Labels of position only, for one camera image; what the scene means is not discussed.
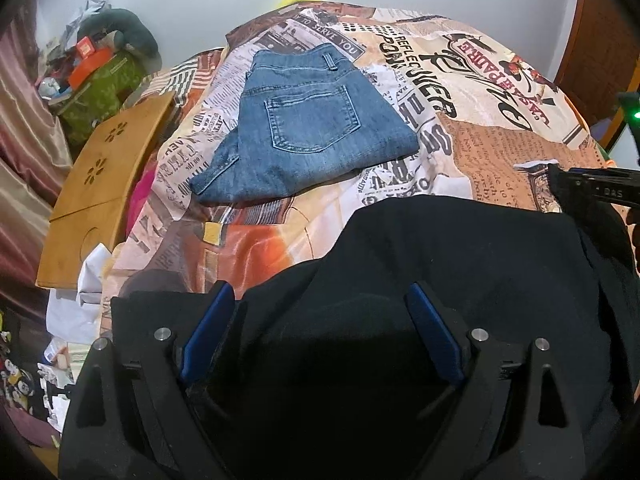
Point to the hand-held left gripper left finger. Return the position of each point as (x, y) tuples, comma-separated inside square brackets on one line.
[(207, 332)]

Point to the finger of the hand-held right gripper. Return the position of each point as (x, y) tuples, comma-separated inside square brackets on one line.
[(580, 187)]

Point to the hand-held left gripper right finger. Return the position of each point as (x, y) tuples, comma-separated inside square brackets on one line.
[(435, 332)]

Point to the black pants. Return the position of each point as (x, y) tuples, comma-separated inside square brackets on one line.
[(450, 250)]

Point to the person's right hand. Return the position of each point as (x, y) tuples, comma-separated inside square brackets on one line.
[(634, 217)]

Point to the purple cloth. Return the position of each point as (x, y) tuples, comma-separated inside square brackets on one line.
[(607, 132)]

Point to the brown wooden door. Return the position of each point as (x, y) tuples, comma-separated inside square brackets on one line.
[(600, 50)]

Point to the newspaper printed blanket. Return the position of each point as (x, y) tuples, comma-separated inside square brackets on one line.
[(500, 150)]

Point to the pile of white papers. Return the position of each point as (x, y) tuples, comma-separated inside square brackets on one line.
[(75, 305)]

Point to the pink sheet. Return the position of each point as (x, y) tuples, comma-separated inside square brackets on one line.
[(136, 200)]

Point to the wooden lap table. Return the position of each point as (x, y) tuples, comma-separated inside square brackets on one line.
[(100, 175)]

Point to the cartoon printed dark cloth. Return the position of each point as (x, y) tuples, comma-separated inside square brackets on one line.
[(20, 380)]

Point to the folded blue jeans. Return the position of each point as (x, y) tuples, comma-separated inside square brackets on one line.
[(310, 125)]

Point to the pink satin curtain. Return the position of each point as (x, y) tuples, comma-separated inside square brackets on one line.
[(20, 160)]

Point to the green patterned bag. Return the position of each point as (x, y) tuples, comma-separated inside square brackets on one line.
[(107, 92)]

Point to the orange box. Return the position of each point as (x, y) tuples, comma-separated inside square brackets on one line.
[(85, 70)]

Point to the grey plush pillow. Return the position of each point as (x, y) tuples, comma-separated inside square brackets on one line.
[(135, 30)]

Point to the crumpled silver wrap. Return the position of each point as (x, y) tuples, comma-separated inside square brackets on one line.
[(87, 12)]

